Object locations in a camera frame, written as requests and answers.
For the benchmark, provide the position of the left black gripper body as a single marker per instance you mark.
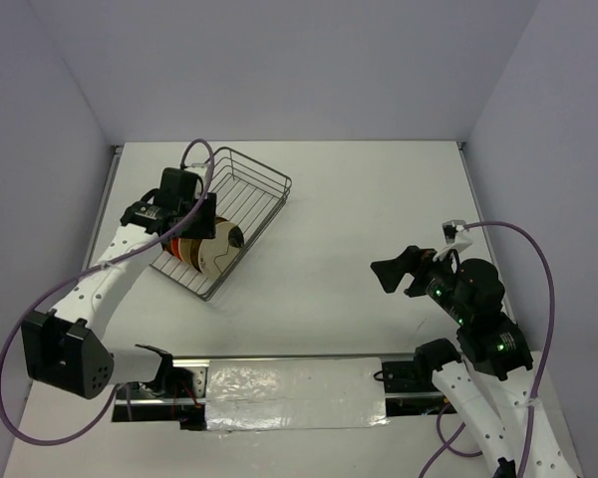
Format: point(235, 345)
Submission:
point(186, 208)

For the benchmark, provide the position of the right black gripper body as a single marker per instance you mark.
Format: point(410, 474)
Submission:
point(433, 277)

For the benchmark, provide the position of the cream plate with black mark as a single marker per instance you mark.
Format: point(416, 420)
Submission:
point(216, 255)

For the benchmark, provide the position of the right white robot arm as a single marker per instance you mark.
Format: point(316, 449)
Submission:
point(489, 375)

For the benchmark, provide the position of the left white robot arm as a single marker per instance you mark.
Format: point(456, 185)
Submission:
point(63, 347)

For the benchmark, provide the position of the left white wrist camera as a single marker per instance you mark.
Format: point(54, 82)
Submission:
point(201, 169)

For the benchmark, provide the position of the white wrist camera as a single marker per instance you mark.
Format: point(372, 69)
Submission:
point(201, 169)
point(456, 236)

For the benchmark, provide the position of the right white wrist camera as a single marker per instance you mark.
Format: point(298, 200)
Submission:
point(456, 236)

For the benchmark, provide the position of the grey wire dish rack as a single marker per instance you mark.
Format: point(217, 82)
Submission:
point(250, 194)

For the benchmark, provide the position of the silver foil base rail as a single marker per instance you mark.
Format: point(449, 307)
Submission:
point(284, 393)

